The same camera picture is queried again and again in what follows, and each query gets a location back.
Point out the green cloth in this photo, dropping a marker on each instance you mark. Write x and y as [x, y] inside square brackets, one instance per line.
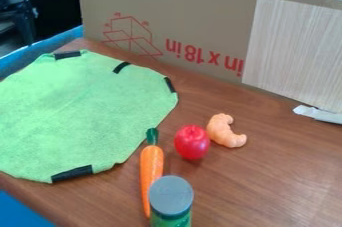
[71, 114]

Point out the red toy apple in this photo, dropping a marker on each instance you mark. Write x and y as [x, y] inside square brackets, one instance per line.
[191, 142]

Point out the orange toy croissant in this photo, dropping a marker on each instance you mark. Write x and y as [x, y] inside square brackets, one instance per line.
[222, 132]

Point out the orange toy carrot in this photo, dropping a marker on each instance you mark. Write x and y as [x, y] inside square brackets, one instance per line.
[151, 164]

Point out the cardboard box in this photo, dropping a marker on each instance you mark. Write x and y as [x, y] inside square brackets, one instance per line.
[178, 14]

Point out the green can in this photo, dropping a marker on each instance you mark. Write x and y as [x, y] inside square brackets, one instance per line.
[171, 201]

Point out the light wooden board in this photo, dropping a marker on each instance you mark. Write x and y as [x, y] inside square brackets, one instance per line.
[298, 51]

